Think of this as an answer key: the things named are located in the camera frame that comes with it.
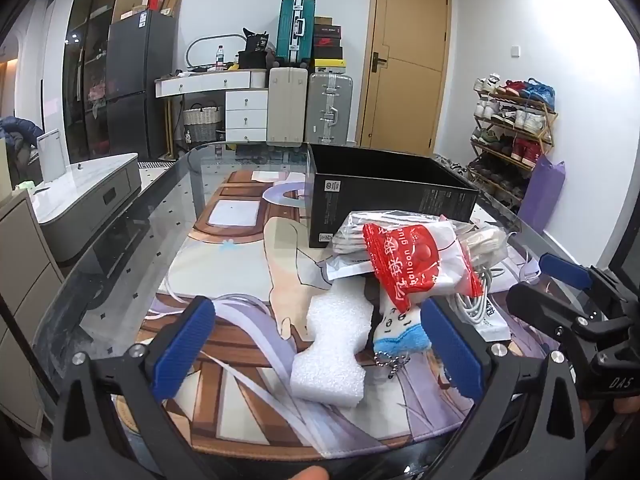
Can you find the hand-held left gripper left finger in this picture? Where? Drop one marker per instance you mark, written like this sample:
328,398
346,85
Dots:
185,345

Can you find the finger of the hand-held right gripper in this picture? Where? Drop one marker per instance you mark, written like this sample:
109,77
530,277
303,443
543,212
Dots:
565,270
535,305

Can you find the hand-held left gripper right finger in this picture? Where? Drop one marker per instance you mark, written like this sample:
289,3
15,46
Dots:
452,355

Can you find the red and white glue packet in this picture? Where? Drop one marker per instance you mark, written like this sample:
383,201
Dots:
410,260

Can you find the white foam block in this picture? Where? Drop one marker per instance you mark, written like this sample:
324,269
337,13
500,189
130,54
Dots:
330,350

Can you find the black cardboard box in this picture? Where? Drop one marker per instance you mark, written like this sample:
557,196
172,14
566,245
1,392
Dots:
350,200

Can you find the person's right hand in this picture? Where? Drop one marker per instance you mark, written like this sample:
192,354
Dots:
605,422

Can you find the person's left hand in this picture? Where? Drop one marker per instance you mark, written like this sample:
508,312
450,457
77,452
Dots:
305,474

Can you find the purple bag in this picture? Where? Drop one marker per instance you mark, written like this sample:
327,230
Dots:
547,195

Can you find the printed desk mat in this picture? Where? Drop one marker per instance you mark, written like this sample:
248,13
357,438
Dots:
240,260

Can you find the scattered black and white shoes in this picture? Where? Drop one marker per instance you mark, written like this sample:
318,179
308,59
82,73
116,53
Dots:
450,170

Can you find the beige drawer cabinet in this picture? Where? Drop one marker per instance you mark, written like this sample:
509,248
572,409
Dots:
25,270

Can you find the white low cabinet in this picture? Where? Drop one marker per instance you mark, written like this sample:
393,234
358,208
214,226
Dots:
85,190

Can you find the wicker basket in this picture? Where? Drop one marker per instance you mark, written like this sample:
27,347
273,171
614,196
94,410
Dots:
202,122

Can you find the white standing board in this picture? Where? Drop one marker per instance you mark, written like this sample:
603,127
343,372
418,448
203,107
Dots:
50,155

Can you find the white desk with drawers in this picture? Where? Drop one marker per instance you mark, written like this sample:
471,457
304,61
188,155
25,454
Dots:
245,102

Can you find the beige suitcase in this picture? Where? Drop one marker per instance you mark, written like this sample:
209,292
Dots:
286,105

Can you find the wooden door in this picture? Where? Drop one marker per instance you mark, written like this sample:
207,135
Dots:
405,60

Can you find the black refrigerator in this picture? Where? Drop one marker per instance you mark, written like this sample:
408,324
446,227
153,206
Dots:
135,85

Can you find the blue jacket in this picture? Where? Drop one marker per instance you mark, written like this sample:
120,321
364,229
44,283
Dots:
17,135

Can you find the silver suitcase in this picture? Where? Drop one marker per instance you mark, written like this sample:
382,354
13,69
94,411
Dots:
327,107

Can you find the plastic water bottle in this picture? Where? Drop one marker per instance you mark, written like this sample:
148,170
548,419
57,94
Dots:
219,60

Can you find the black bag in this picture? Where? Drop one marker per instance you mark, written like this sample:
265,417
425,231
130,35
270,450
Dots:
252,52

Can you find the dark glass display cabinet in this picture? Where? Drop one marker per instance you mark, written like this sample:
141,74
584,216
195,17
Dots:
85,60

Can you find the stack of shoe boxes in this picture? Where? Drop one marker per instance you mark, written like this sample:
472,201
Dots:
328,45

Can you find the teal suitcase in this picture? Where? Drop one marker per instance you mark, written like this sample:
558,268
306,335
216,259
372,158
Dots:
295,30

